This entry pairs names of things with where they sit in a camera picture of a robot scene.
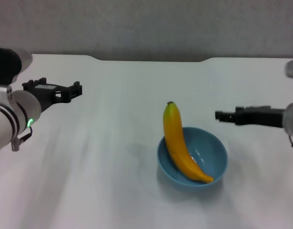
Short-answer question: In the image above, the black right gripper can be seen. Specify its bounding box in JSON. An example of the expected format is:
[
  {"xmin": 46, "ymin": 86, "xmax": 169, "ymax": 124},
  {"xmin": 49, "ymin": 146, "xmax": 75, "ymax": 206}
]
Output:
[{"xmin": 214, "ymin": 105, "xmax": 286, "ymax": 129}]

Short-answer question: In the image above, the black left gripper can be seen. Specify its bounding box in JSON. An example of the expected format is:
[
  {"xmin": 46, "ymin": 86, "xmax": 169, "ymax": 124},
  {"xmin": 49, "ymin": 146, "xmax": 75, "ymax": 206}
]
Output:
[{"xmin": 22, "ymin": 77, "xmax": 83, "ymax": 113}]

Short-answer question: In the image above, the blue bowl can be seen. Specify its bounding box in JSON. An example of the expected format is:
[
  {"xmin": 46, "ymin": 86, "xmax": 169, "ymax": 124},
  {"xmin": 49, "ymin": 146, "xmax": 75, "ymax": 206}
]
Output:
[{"xmin": 156, "ymin": 126, "xmax": 229, "ymax": 192}]

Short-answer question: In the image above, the yellow banana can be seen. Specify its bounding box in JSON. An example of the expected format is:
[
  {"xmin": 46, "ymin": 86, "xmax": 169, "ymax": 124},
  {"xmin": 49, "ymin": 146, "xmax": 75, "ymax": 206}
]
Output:
[{"xmin": 162, "ymin": 101, "xmax": 215, "ymax": 184}]

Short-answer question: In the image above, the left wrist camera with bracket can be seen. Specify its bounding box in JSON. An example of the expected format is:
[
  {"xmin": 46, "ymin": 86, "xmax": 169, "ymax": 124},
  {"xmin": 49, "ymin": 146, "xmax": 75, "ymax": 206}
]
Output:
[{"xmin": 0, "ymin": 47, "xmax": 33, "ymax": 104}]

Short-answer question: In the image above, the left arm cable with plug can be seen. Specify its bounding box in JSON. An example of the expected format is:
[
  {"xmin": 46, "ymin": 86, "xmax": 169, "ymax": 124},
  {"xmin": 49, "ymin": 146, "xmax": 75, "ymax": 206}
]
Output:
[{"xmin": 10, "ymin": 127, "xmax": 33, "ymax": 152}]

